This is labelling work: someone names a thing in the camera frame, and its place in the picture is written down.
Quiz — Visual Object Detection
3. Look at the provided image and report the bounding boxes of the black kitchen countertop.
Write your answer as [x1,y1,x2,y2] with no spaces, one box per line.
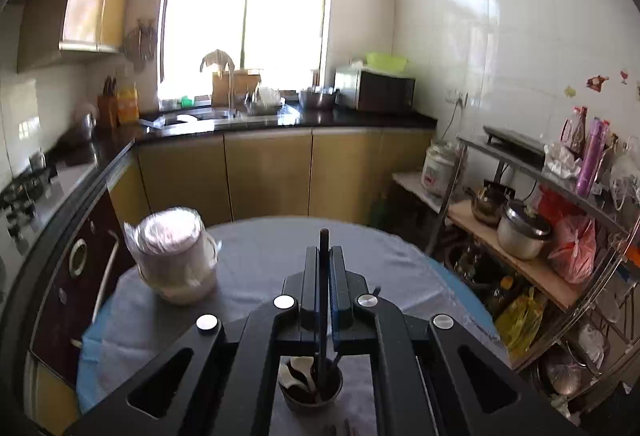
[52,108,439,177]

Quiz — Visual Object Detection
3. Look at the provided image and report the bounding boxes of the clear plastic bag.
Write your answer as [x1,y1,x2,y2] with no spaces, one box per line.
[609,148,640,213]

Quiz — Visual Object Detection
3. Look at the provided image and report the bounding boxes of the white pot in plastic wrap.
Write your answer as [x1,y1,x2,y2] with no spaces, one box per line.
[124,207,222,305]

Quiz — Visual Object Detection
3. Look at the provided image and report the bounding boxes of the steel sink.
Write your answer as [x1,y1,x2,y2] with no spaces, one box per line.
[140,107,301,133]

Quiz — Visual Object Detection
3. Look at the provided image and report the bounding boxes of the dark red built-in oven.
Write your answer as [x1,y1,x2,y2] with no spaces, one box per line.
[30,186,139,388]

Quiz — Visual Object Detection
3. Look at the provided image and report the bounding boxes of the metal shelf rack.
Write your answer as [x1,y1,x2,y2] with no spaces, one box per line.
[392,133,640,422]

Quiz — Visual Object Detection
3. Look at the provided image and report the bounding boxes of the round wire rack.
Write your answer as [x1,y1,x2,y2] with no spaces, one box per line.
[123,18,157,72]

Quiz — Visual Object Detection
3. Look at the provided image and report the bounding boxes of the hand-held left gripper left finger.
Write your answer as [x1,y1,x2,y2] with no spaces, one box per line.
[65,246,328,436]

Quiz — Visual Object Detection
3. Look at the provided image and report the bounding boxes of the yellow oil bottle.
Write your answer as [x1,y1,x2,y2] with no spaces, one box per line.
[117,83,140,125]

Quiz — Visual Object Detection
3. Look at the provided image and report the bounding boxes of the brown cardboard box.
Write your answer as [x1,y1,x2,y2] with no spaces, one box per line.
[212,70,264,105]

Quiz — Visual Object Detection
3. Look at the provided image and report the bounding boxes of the black induction cooker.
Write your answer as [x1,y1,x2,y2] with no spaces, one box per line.
[482,125,549,167]

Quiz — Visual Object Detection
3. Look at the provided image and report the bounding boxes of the white rice cooker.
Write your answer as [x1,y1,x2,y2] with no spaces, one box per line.
[421,141,464,197]

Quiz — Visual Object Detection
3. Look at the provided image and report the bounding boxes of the yellow plastic bag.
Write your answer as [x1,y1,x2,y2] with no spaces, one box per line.
[494,288,546,357]

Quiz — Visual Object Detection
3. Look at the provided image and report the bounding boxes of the dark oil bottle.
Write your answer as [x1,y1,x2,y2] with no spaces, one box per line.
[485,276,516,313]

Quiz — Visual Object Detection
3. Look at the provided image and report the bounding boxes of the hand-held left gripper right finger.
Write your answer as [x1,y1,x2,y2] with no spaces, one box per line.
[330,246,583,436]

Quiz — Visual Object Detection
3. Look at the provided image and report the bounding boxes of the black gas stove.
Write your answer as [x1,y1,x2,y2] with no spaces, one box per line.
[0,165,59,239]

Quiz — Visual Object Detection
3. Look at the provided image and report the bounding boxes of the purple thermos bottle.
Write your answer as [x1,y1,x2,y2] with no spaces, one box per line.
[575,118,609,197]

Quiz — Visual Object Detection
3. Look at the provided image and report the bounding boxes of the round table with grey cloth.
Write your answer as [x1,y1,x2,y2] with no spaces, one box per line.
[100,216,501,436]

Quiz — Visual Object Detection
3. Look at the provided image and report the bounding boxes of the blue under cloth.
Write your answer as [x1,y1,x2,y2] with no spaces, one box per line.
[76,266,511,417]

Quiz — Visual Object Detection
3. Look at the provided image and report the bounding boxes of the small steel pot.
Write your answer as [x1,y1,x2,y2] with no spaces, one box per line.
[464,183,516,225]

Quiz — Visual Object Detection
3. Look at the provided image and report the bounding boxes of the kitchen window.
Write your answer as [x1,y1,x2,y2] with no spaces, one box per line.
[159,0,331,99]

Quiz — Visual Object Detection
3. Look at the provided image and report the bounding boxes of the black microwave oven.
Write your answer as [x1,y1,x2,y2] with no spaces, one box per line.
[333,68,417,113]

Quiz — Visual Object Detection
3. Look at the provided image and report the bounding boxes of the brown sauce bottle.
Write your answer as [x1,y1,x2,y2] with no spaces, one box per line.
[560,106,589,157]

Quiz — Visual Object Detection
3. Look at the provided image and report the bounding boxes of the wooden knife block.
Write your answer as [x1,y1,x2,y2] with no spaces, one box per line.
[97,76,120,129]

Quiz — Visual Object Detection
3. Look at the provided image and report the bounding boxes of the white crumpled plastic bag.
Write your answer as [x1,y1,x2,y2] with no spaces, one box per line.
[542,143,584,179]

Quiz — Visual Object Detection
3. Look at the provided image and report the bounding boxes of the steel mixing bowl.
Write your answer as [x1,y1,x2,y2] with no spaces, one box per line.
[299,88,337,111]

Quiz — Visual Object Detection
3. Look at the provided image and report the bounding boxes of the steel pot with lid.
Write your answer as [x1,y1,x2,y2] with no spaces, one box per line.
[496,198,554,261]

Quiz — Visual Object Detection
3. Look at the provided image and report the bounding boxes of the dark metal utensil holder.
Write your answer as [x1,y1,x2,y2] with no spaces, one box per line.
[278,356,345,412]

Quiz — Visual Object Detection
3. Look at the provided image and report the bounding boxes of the green plastic basin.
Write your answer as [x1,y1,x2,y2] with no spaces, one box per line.
[364,52,409,72]

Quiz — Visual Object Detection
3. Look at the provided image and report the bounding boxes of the dark chopstick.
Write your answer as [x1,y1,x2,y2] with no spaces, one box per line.
[319,228,331,399]

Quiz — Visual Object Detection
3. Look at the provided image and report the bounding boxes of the grey rag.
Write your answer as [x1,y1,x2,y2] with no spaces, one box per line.
[200,49,236,74]

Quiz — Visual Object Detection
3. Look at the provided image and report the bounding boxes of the steel faucet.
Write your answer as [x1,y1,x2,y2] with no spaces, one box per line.
[226,60,237,113]

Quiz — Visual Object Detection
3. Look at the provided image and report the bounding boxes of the white dishes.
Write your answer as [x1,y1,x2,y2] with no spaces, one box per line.
[245,86,286,115]

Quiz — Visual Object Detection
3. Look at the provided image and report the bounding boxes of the red plastic bag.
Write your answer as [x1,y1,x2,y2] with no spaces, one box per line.
[547,213,599,285]

